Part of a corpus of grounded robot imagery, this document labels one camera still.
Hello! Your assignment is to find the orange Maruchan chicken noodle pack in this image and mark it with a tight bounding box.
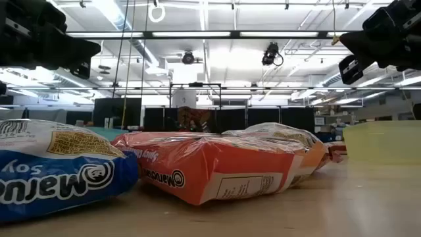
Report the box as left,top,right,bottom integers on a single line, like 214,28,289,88
111,131,309,207
222,122,330,188

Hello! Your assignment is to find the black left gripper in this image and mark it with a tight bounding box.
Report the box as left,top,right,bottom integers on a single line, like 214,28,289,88
0,0,101,80

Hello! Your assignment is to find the black hanging cable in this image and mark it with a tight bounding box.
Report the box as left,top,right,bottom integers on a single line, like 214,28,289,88
112,0,130,99
140,0,151,97

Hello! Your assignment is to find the blue Maruchan soy noodle pack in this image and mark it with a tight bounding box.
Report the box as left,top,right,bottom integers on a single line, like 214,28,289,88
0,118,139,224

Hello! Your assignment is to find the red Maruchan beef noodle pack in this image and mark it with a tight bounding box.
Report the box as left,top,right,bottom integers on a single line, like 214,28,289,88
324,141,348,165

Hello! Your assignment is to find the yellow plastic bin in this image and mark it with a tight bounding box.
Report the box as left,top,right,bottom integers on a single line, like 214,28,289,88
342,120,421,165

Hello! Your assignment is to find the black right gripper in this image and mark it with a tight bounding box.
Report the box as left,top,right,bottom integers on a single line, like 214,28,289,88
338,0,421,86

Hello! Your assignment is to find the white cable loop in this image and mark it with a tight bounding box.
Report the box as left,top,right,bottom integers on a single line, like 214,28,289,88
147,2,166,24

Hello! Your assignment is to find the white cylindrical tank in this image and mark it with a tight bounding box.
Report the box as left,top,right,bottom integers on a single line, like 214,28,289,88
171,89,197,109

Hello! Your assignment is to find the black ceiling camera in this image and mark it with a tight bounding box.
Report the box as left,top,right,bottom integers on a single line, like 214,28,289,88
261,41,284,67

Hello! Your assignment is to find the black metal stand frame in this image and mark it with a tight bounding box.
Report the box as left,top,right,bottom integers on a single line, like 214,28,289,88
169,82,222,132

